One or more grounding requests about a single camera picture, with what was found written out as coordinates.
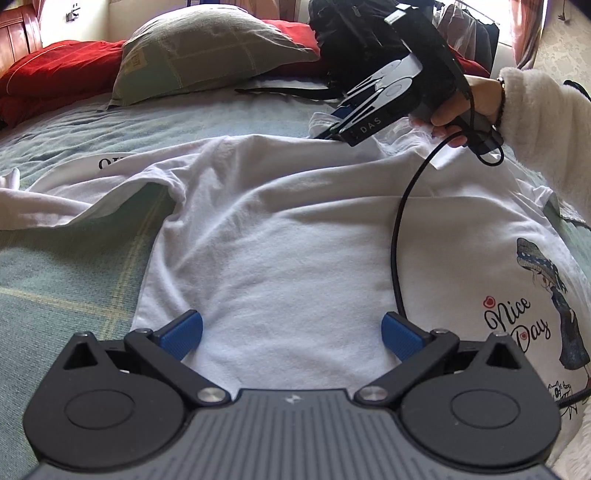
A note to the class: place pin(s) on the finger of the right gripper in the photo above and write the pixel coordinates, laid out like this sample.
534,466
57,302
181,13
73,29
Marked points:
336,131
343,112

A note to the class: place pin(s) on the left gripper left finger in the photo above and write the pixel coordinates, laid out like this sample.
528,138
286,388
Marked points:
159,354

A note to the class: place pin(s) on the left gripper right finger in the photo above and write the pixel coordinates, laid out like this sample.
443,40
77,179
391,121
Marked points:
422,354

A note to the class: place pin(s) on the white printed long-sleeve shirt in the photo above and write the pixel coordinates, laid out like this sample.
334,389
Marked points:
292,250

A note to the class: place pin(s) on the clothes rack with garments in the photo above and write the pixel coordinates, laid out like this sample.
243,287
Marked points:
472,34

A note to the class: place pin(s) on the right hand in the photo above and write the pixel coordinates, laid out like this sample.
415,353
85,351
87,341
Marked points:
488,100

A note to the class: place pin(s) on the black backpack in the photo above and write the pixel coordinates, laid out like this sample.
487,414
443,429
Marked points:
357,39

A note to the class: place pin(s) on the green plaid bed blanket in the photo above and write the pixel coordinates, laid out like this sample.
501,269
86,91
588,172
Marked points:
87,276

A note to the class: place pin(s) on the right orange curtain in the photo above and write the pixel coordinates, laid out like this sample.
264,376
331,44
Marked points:
529,17

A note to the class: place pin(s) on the grey green pillow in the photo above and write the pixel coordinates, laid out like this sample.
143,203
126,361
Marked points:
199,48

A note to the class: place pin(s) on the red quilt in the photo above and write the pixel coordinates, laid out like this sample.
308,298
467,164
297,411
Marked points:
69,71

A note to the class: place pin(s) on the wooden headboard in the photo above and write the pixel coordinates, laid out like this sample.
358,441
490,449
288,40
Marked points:
20,32

